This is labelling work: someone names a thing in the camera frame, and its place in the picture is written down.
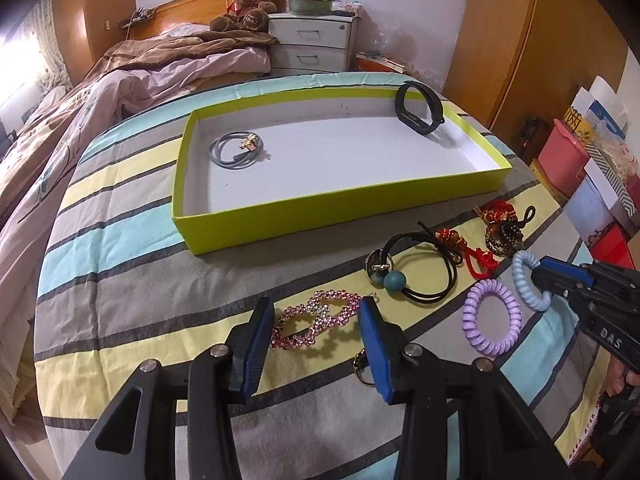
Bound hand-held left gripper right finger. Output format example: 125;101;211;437
357;296;571;480

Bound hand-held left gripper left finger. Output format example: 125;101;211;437
60;296;276;480

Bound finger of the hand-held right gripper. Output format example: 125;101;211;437
540;256;593;281
531;267;591;307

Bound gold ring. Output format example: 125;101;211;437
352;352;376;389

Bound light blue coil hair tie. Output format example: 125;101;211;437
511;251;553;312

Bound black fuzzy hair tie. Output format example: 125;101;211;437
505;204;537;233

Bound dark beaded bracelet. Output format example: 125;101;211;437
484;220;525;257

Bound pink rhinestone hair clip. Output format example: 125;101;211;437
270;290;362;351

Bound black hair tie teal balls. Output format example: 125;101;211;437
365;221;468;306

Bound red cord bracelet orange beads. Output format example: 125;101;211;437
434;228;501;281

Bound red knotted bracelet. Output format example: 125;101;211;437
472;199;516;223

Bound purple coil hair tie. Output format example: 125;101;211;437
462;279;523;358

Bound green cardboard tray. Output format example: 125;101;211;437
171;86;513;257

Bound person's right hand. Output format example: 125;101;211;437
604;355;640;401

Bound red box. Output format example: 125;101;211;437
589;222;637;263

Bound grey storage box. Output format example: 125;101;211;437
564;179;618;247

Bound pink storage bin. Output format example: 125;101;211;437
536;119;592;197

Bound striped tablecloth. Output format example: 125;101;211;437
35;72;621;480

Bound white paper bag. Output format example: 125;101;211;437
565;75;640;186

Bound black fitness band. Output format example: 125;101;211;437
395;80;446;136

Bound wooden wardrobe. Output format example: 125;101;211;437
442;0;632;137

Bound stack of books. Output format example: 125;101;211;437
355;50;422;81

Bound bed with pink duvet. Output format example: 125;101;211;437
0;45;273;411

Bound white nightstand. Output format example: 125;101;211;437
267;11;360;77

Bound brown blanket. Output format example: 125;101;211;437
85;27;281;91

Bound brown teddy bear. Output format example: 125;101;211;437
209;0;279;34

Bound green tin box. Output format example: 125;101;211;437
287;0;334;17

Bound wooden headboard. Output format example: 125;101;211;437
120;0;292;42

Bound grey hair tie gold charm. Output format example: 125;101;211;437
208;131;263;171

